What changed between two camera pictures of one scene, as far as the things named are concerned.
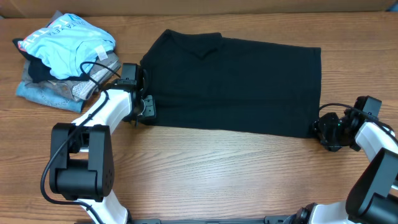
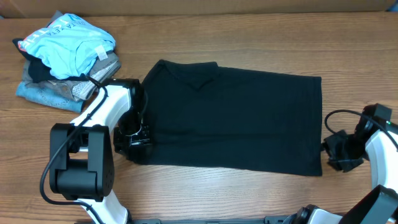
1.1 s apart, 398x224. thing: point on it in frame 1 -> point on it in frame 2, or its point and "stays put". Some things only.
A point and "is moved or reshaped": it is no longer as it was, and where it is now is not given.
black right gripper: [323, 123] -> [330, 146]
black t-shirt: [203, 80] is moved or reshaped
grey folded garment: [100, 75] stays put
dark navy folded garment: [38, 72] stays put
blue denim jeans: [48, 98] stays put
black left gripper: [150, 109] -> [121, 142]
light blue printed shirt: [69, 46] stays put
